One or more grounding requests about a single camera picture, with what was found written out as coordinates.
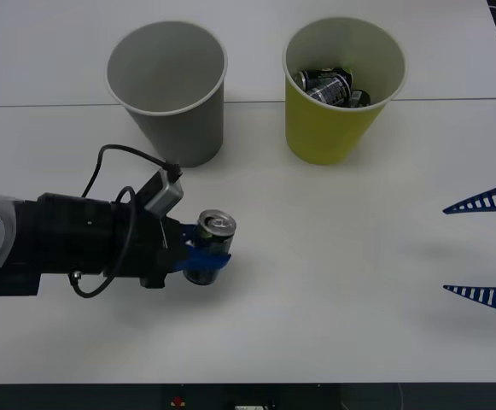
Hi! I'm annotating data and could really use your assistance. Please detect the grey plastic bin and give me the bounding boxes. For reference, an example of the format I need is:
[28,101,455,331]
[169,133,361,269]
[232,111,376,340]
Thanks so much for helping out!
[104,20,229,168]

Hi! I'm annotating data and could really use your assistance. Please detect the black can grid print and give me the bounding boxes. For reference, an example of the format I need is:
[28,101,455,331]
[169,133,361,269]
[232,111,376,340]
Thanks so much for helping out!
[306,76,353,107]

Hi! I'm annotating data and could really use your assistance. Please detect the small black can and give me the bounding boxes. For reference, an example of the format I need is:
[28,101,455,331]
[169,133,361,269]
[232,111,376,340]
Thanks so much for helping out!
[347,89,372,109]

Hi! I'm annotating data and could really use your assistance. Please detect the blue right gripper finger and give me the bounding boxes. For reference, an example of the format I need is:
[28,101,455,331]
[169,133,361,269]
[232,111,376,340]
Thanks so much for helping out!
[442,284,496,320]
[441,176,496,214]

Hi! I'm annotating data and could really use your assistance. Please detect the black can green print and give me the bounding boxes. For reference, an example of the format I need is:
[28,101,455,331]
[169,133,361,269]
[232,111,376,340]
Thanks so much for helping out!
[294,66,354,91]

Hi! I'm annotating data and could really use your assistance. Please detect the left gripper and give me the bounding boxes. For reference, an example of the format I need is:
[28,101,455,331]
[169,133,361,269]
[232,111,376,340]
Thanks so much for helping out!
[105,202,233,290]

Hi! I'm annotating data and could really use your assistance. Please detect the black drink can silver top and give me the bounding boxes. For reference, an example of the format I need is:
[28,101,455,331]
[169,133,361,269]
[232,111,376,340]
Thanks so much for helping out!
[183,208,237,287]

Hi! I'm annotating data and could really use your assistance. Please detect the yellow-green plastic bin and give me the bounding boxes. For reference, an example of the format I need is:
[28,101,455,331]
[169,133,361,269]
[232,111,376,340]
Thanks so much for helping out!
[282,15,409,167]

